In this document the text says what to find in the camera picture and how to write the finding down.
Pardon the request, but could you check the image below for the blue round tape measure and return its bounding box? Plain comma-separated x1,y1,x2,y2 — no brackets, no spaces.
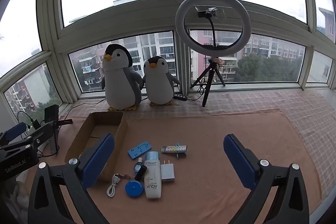
118,173,143,198

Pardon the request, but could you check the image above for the black gooseneck phone holder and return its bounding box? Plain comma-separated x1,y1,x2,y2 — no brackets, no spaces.
194,5,226,49

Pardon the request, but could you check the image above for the blue folding phone stand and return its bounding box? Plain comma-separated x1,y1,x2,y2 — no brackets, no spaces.
128,142,153,160

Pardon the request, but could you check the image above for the white patterned lighter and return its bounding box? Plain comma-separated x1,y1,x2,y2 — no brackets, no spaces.
161,145,187,154

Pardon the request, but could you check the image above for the checkered cloth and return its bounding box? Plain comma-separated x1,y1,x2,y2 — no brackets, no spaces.
59,90,336,198

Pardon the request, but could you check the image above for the pink blanket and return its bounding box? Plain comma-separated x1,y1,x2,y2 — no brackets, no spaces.
26,108,322,224

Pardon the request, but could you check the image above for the black cable with inline remote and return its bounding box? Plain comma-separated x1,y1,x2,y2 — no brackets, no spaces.
172,77,208,102

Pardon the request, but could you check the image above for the white sunscreen bottle blue cap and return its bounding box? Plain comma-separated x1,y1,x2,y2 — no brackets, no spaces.
144,151,162,199

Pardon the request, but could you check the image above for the white ring light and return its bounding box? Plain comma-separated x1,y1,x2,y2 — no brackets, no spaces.
175,0,252,52

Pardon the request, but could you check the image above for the long black cable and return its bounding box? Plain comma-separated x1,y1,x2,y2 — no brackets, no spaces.
62,97,107,120

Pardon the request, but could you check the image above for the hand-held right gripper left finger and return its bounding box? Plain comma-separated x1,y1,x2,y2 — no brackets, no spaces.
28,133,115,224

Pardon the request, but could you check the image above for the black lipstick tube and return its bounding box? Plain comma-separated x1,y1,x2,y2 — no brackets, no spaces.
135,165,148,181

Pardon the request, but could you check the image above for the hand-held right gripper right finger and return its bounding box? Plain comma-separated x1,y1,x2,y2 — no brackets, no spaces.
223,134,310,224

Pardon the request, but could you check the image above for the small penguin plush toy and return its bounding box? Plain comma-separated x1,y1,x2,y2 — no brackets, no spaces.
142,56,181,106

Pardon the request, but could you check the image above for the cardboard box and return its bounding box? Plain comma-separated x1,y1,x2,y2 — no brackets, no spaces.
65,111,129,182

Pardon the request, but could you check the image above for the teal clothespin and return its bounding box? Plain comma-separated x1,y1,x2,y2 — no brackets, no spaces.
175,143,187,159

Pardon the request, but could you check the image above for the large penguin plush toy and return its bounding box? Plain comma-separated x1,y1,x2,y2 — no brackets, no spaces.
101,43,144,111

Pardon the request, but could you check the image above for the blue eye drop bottle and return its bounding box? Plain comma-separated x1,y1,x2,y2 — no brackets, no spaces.
134,157,145,174

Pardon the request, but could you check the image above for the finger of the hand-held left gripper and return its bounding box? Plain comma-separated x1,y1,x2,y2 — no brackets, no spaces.
0,123,28,146
0,121,57,159

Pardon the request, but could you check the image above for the thin black cable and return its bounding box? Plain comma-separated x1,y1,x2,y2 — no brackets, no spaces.
17,110,36,127

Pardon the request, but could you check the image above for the white usb cable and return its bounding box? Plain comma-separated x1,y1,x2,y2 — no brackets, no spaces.
106,174,122,197

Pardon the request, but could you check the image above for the grey handle device with screen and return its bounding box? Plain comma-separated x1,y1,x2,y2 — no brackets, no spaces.
44,104,73,155

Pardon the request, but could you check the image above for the white charger plug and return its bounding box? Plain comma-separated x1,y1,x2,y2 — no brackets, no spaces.
160,160,175,182

